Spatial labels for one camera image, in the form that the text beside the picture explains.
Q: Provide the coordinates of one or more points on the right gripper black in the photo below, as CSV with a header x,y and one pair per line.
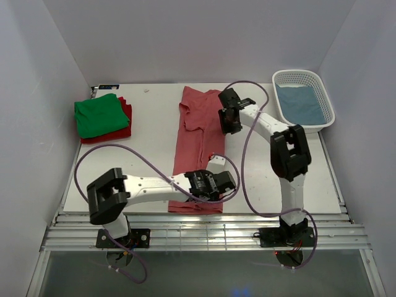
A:
x,y
228,117

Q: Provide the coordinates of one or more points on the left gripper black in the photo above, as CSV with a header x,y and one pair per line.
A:
x,y
225,180

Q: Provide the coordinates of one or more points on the pink red t shirt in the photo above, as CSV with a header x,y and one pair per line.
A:
x,y
199,133

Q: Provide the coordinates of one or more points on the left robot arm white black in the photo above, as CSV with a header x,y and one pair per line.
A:
x,y
113,191

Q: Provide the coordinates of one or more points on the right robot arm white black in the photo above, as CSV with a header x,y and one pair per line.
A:
x,y
289,158

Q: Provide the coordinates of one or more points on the white plastic basket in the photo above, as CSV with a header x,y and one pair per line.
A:
x,y
301,78

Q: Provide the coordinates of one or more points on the blue t shirt in basket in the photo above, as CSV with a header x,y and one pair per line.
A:
x,y
299,105

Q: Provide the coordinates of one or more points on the folded red t shirt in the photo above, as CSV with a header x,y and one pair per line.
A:
x,y
115,135

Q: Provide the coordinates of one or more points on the blue label sticker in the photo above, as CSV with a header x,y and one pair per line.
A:
x,y
108,87

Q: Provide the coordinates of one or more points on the folded green t shirt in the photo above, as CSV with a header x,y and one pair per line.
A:
x,y
99,116

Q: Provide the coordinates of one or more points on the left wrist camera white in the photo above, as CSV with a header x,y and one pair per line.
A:
x,y
216,164

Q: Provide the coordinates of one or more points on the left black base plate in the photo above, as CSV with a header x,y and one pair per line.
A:
x,y
137,238

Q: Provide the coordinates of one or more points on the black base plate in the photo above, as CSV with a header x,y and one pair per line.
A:
x,y
275,237
137,238

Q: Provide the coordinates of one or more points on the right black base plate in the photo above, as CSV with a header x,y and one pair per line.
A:
x,y
275,237

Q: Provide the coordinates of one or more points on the aluminium frame rail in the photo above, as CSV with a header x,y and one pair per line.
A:
x,y
210,233

